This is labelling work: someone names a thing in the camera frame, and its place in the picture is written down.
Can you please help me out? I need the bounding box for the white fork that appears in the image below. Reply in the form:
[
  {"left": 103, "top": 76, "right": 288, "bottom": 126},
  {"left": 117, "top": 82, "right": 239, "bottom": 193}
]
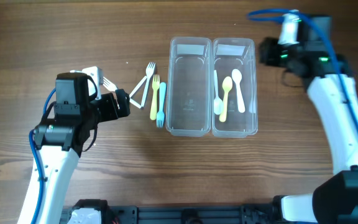
[
  {"left": 130, "top": 62, "right": 156, "bottom": 109},
  {"left": 103, "top": 77, "right": 117, "bottom": 92}
]

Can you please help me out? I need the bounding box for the yellow plastic spoon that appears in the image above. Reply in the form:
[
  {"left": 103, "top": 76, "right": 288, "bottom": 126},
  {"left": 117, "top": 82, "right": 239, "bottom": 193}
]
[{"left": 219, "top": 76, "right": 232, "bottom": 123}]

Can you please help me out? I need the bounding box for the clear white spoon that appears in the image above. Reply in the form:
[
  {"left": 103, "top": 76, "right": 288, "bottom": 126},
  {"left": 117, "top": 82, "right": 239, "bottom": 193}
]
[{"left": 214, "top": 70, "right": 223, "bottom": 115}]

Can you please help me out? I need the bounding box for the white fork crossing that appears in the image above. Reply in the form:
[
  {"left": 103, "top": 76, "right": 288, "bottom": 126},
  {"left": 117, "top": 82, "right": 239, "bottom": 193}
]
[{"left": 129, "top": 76, "right": 147, "bottom": 98}]

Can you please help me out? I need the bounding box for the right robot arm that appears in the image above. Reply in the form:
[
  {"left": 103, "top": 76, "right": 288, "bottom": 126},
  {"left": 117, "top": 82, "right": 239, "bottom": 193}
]
[{"left": 249, "top": 9, "right": 358, "bottom": 223}]

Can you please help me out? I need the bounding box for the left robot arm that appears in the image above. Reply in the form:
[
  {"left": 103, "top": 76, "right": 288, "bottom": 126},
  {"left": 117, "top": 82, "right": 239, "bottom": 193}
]
[{"left": 18, "top": 66, "right": 130, "bottom": 223}]

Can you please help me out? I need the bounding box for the right clear plastic container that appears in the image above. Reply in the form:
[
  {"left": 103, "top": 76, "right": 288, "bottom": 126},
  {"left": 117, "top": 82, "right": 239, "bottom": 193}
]
[{"left": 213, "top": 37, "right": 258, "bottom": 138}]

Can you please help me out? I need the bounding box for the clear plastic container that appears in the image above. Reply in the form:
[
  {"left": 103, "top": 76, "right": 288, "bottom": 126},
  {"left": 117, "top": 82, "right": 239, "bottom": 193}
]
[
  {"left": 165, "top": 37, "right": 212, "bottom": 137},
  {"left": 213, "top": 37, "right": 258, "bottom": 138}
]

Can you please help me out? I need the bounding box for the left clear plastic container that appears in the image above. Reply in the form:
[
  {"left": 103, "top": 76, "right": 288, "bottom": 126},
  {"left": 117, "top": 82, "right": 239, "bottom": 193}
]
[{"left": 165, "top": 37, "right": 212, "bottom": 137}]

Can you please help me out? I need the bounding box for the yellow plastic fork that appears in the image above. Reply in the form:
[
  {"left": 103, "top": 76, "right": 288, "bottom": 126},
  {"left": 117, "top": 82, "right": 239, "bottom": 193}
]
[{"left": 150, "top": 74, "right": 160, "bottom": 120}]

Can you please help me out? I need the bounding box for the light blue plastic fork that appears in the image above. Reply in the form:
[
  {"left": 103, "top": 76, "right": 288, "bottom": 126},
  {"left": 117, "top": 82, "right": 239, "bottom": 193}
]
[{"left": 157, "top": 82, "right": 167, "bottom": 128}]

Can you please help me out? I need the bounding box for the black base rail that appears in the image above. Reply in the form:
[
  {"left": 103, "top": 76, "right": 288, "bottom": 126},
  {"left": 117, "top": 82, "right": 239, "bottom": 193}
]
[{"left": 59, "top": 199, "right": 317, "bottom": 224}]

